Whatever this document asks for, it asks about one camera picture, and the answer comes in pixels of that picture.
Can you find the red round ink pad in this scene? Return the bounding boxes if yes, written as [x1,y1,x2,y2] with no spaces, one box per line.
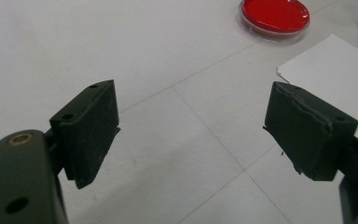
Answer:
[236,0,311,43]

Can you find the white paper sheet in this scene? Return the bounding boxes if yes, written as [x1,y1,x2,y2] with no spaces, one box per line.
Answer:
[276,33,358,141]

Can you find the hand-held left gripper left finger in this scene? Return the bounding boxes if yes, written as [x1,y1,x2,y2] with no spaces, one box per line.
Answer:
[49,78,121,189]

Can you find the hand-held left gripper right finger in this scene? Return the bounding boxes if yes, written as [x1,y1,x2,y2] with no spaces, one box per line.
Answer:
[263,81,358,182]

